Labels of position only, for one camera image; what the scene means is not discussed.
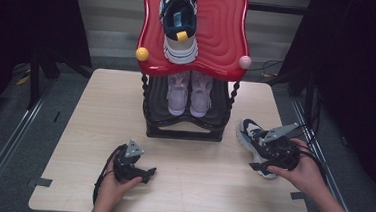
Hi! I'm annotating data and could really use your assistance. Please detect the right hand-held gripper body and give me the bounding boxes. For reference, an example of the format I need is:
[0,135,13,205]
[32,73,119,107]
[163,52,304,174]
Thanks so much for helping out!
[255,119,305,172]

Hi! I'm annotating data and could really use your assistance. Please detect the navy and white sneaker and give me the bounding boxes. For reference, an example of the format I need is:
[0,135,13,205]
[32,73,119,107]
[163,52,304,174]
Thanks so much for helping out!
[155,0,203,67]
[232,117,283,181]

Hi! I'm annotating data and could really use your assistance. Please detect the black floor cables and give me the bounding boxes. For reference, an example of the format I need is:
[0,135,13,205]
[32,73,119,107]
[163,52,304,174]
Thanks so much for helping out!
[242,57,327,163]

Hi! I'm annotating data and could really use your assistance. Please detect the yellow floor object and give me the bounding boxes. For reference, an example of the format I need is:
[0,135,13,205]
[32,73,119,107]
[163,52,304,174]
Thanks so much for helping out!
[14,73,32,88]

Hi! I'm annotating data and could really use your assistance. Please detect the black curtain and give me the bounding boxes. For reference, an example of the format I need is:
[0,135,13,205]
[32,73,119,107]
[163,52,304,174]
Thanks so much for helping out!
[0,0,98,142]
[269,0,376,208]

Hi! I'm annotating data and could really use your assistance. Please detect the hand-held gripper black cable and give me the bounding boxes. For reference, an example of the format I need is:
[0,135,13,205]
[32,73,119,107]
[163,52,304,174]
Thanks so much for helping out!
[91,144,123,208]
[290,123,331,177]

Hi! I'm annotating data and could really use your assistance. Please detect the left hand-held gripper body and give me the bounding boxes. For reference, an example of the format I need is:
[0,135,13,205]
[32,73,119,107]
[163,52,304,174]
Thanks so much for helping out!
[111,137,149,186]

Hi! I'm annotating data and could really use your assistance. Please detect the left hand-held gripper black cable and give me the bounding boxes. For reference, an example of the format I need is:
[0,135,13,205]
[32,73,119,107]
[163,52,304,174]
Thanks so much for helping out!
[91,144,123,208]

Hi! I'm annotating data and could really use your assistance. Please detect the metal floor rail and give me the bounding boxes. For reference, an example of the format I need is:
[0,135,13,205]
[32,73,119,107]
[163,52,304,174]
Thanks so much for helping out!
[283,97,372,212]
[0,75,58,212]

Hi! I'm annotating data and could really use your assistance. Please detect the grey tape strip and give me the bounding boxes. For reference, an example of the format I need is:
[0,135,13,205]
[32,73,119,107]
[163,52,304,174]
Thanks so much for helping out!
[290,190,308,203]
[26,176,54,190]

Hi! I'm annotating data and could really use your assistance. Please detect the black metal stand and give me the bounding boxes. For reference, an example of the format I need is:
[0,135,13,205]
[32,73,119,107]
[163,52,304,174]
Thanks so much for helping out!
[24,54,44,112]

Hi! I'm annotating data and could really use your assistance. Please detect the red and black shoe rack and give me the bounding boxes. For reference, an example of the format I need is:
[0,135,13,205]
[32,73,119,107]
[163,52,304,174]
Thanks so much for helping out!
[129,0,258,145]

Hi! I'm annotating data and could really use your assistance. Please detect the right hand-held gripper black cable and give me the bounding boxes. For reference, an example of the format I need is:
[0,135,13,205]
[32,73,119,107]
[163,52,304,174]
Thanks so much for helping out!
[290,123,331,177]

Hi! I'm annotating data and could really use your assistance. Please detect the person's right hand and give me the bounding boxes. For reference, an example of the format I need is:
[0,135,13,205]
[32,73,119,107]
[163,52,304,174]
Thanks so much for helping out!
[264,135,331,201]

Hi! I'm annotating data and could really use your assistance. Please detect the purple sandal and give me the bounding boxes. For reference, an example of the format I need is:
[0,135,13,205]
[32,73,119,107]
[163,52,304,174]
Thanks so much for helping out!
[188,70,215,120]
[164,70,192,118]

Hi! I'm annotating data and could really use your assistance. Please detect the person's left hand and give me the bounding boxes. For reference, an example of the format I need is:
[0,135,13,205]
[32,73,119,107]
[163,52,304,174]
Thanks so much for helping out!
[92,147,146,212]

